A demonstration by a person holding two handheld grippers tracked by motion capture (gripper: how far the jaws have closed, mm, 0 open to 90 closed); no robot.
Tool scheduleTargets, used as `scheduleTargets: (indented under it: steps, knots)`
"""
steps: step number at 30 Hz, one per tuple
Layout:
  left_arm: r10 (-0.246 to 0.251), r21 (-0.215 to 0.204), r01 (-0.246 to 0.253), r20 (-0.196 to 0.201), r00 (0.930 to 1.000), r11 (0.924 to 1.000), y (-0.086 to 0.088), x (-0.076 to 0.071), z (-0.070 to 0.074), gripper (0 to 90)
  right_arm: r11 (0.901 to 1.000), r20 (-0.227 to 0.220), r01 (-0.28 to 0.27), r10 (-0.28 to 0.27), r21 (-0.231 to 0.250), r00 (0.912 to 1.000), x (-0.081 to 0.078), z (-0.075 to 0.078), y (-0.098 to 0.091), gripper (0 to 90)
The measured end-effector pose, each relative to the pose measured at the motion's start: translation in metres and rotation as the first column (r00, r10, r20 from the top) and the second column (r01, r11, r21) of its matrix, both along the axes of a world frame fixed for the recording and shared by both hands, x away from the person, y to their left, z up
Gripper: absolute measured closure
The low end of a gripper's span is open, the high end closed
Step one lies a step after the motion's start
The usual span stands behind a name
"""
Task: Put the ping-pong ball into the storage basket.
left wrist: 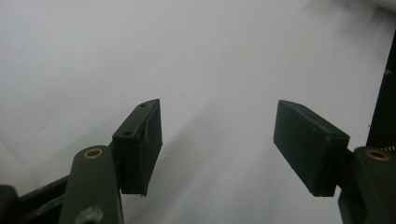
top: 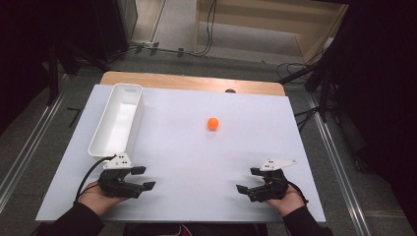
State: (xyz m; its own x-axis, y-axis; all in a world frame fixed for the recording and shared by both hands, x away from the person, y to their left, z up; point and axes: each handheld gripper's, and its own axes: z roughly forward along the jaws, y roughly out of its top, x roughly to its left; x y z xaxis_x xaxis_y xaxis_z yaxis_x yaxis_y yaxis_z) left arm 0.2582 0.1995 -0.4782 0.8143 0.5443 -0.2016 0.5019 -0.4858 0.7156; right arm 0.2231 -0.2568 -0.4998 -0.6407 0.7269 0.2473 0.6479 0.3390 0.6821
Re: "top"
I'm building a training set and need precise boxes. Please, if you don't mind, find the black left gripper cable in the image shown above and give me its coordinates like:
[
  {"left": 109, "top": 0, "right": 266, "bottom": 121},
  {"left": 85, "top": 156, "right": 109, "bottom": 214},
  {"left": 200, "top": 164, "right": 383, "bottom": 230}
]
[{"left": 74, "top": 154, "right": 118, "bottom": 204}]

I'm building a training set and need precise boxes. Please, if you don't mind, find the black hanging cable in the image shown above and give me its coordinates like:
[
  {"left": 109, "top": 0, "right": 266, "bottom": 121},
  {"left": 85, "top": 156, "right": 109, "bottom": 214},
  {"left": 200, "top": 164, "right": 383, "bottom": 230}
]
[{"left": 195, "top": 0, "right": 218, "bottom": 57}]

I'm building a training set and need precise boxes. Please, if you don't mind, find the light wooden shelf unit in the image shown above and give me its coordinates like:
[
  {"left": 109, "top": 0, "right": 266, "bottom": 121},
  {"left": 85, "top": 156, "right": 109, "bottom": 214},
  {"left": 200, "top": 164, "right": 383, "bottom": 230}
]
[{"left": 194, "top": 0, "right": 349, "bottom": 66}]

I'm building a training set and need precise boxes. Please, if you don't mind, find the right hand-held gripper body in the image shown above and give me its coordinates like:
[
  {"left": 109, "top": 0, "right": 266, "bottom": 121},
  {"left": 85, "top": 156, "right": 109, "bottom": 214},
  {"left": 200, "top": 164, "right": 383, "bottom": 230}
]
[{"left": 247, "top": 157, "right": 298, "bottom": 203}]

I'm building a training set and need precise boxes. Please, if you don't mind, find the metal floor rail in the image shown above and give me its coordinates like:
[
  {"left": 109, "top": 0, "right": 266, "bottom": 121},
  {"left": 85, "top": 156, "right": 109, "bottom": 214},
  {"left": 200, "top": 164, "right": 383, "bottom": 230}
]
[
  {"left": 307, "top": 92, "right": 373, "bottom": 236},
  {"left": 0, "top": 73, "right": 68, "bottom": 206}
]

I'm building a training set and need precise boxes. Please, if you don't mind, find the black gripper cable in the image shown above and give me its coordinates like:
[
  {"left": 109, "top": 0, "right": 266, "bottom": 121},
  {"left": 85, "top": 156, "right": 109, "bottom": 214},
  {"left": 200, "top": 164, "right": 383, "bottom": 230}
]
[
  {"left": 287, "top": 181, "right": 310, "bottom": 205},
  {"left": 74, "top": 154, "right": 118, "bottom": 204}
]

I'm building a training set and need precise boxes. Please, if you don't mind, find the person's left hand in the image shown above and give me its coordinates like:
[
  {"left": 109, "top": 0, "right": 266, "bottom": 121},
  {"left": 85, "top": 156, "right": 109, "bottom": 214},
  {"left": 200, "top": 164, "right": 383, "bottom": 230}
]
[{"left": 78, "top": 180, "right": 128, "bottom": 217}]

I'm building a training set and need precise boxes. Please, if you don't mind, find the black floor cable with clips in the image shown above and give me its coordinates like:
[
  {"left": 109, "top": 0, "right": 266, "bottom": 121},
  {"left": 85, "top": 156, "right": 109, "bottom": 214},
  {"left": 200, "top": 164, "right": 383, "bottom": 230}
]
[{"left": 107, "top": 40, "right": 198, "bottom": 63}]

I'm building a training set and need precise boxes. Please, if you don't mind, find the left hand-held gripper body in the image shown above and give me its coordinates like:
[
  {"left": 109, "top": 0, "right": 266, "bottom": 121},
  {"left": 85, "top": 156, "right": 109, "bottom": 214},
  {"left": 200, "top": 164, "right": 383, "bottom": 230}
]
[{"left": 97, "top": 152, "right": 146, "bottom": 200}]

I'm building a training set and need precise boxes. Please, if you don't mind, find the white board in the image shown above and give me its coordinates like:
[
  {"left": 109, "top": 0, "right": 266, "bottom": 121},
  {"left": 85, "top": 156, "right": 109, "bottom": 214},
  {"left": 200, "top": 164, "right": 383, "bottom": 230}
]
[{"left": 34, "top": 84, "right": 327, "bottom": 224}]

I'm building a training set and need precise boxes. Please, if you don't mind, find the person's right hand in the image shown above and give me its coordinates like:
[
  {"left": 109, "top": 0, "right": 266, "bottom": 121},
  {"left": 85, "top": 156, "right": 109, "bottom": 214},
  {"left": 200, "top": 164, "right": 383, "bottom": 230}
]
[{"left": 265, "top": 184, "right": 307, "bottom": 217}]

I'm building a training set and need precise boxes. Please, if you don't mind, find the black curtain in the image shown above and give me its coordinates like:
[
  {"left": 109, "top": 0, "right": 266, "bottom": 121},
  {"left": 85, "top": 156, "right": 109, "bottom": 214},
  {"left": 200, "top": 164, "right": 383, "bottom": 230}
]
[
  {"left": 323, "top": 0, "right": 417, "bottom": 230},
  {"left": 0, "top": 0, "right": 130, "bottom": 136}
]

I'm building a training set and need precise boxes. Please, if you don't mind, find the black tripod stand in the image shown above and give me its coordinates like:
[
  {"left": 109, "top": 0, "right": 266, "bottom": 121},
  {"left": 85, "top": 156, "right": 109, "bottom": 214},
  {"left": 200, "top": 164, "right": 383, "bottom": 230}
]
[{"left": 277, "top": 48, "right": 338, "bottom": 124}]

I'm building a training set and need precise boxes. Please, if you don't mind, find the white rectangular plastic bin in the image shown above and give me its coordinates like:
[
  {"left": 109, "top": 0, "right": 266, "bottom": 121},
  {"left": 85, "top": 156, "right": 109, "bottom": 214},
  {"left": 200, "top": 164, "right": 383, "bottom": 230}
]
[{"left": 88, "top": 83, "right": 146, "bottom": 162}]

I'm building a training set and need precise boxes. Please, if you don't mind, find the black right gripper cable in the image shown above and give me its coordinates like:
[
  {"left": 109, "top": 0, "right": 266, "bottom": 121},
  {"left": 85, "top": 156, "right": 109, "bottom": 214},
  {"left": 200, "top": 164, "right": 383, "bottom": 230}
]
[{"left": 287, "top": 181, "right": 310, "bottom": 205}]

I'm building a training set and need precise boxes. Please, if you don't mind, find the wooden table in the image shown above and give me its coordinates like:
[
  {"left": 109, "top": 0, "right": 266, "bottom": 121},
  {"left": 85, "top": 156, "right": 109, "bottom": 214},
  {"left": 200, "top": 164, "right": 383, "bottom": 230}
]
[{"left": 99, "top": 70, "right": 287, "bottom": 97}]

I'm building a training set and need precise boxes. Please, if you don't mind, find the black metal stand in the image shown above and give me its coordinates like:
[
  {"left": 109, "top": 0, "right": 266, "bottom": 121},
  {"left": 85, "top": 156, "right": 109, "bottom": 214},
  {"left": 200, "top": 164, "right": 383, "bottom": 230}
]
[{"left": 44, "top": 30, "right": 112, "bottom": 106}]

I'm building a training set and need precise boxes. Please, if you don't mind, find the coiled black floor cable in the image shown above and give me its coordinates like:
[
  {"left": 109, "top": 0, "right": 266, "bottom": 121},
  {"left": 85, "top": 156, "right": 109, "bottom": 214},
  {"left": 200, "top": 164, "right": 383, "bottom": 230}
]
[{"left": 275, "top": 61, "right": 310, "bottom": 82}]

